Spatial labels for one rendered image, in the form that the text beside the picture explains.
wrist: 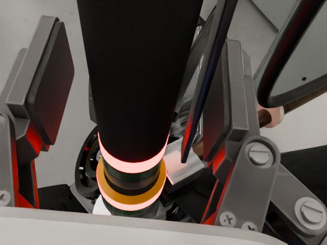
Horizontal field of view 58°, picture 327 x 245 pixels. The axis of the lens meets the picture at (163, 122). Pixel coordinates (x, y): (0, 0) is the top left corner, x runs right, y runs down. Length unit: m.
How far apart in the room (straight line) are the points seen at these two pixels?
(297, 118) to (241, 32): 2.02
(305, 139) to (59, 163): 1.43
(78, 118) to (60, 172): 0.36
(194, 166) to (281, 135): 0.37
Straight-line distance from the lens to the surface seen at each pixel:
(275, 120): 0.27
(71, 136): 1.83
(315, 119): 0.57
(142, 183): 0.16
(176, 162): 0.22
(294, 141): 0.56
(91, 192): 0.39
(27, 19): 2.54
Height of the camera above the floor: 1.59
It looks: 59 degrees down
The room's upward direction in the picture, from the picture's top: 12 degrees clockwise
